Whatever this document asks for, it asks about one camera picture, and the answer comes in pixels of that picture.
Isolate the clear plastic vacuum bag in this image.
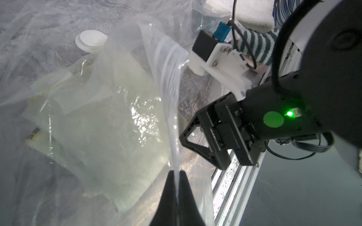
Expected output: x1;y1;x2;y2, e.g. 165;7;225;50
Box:
1;1;230;226

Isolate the cream towel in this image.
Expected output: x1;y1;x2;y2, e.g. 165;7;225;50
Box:
23;54;170;212

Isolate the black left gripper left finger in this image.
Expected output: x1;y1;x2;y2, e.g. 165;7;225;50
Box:
150;170;177;226

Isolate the white round bag valve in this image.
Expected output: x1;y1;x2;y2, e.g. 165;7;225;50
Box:
75;30;108;53

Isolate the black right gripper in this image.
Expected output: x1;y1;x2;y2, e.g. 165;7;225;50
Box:
179;92;265;170

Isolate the aluminium front rail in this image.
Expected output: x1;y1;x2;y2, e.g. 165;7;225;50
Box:
212;150;265;226

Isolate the green striped folded towel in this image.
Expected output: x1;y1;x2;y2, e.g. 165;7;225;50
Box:
243;28;279;66

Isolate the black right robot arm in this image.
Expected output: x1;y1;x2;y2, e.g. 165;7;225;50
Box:
179;1;362;170

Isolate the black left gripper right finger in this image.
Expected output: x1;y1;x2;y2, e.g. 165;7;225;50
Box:
178;170;205;226

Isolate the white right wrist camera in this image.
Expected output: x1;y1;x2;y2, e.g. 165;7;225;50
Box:
188;21;257;101

